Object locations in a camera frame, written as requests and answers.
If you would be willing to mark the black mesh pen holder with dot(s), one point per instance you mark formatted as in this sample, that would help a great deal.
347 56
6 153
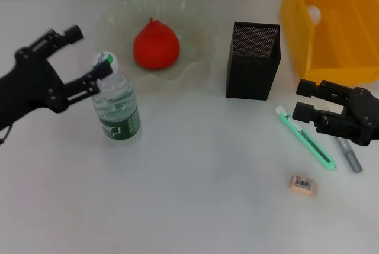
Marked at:
251 70

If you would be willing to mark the grey pen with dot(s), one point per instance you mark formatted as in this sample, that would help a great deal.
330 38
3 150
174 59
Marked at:
350 156

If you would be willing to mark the green utility knife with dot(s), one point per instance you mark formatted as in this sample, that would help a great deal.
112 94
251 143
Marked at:
314 146

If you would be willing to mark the red orange fruit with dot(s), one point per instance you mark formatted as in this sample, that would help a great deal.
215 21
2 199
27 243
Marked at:
156 45

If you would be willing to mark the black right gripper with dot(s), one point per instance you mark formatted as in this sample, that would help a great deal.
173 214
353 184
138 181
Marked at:
364 118

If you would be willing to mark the yellow plastic bin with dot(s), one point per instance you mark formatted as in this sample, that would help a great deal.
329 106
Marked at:
340 41

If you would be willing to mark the white paper ball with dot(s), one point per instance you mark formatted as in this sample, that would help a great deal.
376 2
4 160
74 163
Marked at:
314 14

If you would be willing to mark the clear water bottle green label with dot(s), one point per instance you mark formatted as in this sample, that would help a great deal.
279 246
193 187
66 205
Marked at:
118 115

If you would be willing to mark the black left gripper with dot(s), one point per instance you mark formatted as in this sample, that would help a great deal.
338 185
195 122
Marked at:
32 85

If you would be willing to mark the beige eraser with barcode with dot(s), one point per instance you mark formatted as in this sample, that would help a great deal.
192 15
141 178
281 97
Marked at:
302 184

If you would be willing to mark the green glass fruit plate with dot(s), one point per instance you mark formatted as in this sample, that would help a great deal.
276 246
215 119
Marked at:
192 41

